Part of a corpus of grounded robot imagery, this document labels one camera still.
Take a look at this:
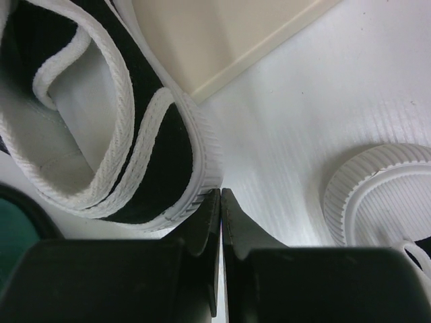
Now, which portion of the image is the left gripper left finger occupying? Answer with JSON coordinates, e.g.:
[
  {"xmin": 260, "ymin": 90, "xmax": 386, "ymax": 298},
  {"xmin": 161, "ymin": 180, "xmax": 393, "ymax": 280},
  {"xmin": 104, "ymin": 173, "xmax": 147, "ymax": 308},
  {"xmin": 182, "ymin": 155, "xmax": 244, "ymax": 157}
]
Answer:
[{"xmin": 1, "ymin": 189, "xmax": 221, "ymax": 322}]

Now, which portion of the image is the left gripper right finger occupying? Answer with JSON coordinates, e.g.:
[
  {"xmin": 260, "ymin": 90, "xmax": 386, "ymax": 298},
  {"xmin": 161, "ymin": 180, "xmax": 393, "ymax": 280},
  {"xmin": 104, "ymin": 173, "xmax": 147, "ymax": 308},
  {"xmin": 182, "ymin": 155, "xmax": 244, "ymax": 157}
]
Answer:
[{"xmin": 221, "ymin": 188, "xmax": 430, "ymax": 322}]

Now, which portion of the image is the black white sneaker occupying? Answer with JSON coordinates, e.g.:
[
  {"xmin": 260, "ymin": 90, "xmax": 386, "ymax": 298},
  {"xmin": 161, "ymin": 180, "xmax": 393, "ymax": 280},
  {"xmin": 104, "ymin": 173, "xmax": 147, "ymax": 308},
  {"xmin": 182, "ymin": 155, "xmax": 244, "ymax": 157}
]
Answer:
[
  {"xmin": 1, "ymin": 1, "xmax": 222, "ymax": 231},
  {"xmin": 323, "ymin": 143, "xmax": 431, "ymax": 270}
]

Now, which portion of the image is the green pointed shoe right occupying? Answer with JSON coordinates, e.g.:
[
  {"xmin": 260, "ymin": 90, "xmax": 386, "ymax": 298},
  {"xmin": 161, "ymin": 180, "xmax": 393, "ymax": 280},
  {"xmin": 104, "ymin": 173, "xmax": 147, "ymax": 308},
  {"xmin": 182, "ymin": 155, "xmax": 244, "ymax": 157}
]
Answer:
[{"xmin": 0, "ymin": 184, "xmax": 64, "ymax": 287}]

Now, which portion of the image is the beige three-tier shoe shelf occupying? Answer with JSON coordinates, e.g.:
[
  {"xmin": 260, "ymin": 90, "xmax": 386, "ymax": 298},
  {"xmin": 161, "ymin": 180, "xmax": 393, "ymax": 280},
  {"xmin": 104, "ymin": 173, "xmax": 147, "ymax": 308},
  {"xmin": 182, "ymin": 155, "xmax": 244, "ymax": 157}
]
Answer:
[{"xmin": 131, "ymin": 0, "xmax": 337, "ymax": 103}]

